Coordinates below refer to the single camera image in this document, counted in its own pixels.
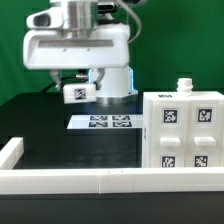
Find white cabinet top block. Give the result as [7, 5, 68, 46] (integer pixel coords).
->
[63, 83, 97, 104]

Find white base marker plate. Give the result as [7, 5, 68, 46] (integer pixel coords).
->
[67, 114, 143, 129]

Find black cables at base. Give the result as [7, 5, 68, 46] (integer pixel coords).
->
[40, 75, 90, 94]

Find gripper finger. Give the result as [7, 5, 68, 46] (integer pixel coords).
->
[94, 68, 105, 90]
[50, 70, 62, 90]

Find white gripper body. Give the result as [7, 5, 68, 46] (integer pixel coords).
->
[23, 9, 130, 70]

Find white cabinet body box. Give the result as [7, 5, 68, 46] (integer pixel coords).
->
[142, 78, 224, 168]

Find white U-shaped obstacle fence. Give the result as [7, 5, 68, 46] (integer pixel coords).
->
[0, 137, 224, 195]

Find white cabinet door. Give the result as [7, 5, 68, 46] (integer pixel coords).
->
[186, 100, 224, 167]
[150, 100, 189, 168]

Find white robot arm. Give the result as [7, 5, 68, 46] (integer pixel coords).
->
[23, 0, 147, 104]

